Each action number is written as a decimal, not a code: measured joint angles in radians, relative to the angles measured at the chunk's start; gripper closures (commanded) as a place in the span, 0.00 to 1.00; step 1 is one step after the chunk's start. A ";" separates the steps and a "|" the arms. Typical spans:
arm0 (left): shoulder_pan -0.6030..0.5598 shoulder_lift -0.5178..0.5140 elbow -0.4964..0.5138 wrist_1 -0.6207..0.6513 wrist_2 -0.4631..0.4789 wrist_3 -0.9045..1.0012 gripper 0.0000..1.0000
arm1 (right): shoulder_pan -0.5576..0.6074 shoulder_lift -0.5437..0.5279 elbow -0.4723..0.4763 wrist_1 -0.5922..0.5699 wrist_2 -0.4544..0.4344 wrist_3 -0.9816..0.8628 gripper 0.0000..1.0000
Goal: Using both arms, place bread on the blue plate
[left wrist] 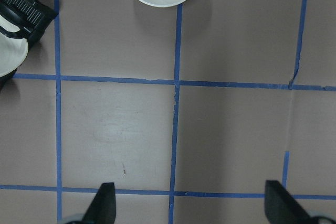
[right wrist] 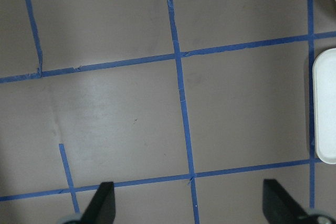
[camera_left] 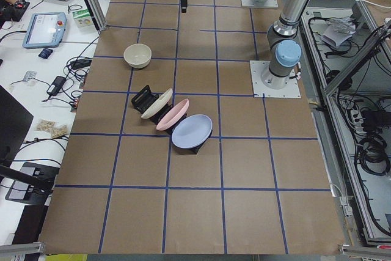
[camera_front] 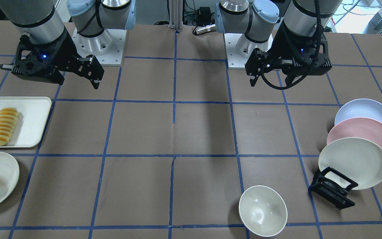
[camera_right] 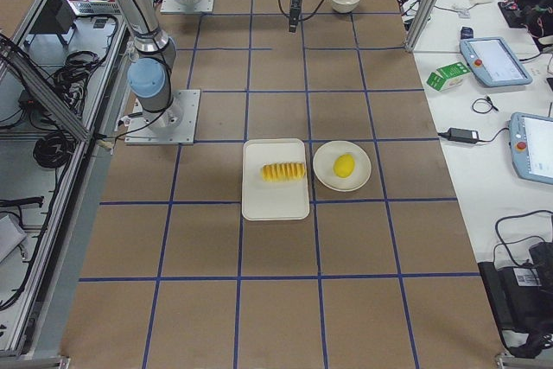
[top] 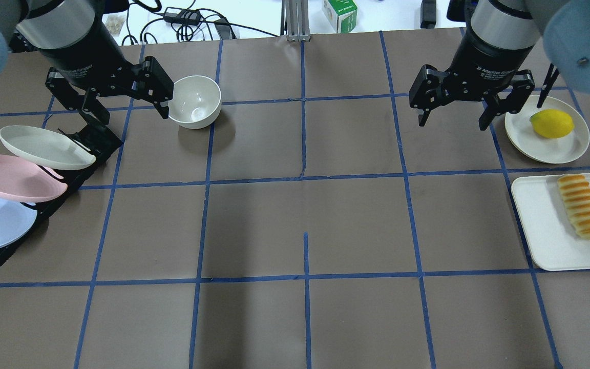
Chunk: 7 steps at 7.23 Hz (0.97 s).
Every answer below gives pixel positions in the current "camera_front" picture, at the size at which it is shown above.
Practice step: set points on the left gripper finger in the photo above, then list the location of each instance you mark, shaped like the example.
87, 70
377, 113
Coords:
290, 80
257, 60

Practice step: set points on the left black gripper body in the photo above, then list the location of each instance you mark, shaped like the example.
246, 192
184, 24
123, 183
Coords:
282, 49

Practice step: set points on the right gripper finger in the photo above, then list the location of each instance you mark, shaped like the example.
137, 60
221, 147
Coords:
8, 67
94, 71

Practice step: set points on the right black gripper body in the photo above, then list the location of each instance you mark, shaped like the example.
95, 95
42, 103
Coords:
65, 49

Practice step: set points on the spiral bread roll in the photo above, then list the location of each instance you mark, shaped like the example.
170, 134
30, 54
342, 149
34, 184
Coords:
8, 122

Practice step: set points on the blue plate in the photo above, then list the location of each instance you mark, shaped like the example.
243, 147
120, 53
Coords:
359, 108

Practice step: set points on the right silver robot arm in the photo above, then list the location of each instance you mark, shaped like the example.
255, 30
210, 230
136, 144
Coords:
91, 17

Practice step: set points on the pink plate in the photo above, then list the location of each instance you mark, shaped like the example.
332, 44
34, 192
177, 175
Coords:
366, 128

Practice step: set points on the cream plate in rack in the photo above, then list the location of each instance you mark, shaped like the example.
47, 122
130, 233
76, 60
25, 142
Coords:
357, 158

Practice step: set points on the black plate rack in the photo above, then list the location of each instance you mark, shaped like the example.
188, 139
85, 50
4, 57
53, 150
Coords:
332, 191

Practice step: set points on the white rectangular tray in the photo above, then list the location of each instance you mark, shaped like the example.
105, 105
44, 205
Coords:
33, 114

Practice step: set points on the white bowl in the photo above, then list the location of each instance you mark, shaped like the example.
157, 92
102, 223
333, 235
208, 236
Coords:
262, 211

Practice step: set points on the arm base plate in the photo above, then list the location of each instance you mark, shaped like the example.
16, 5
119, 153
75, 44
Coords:
108, 47
238, 49

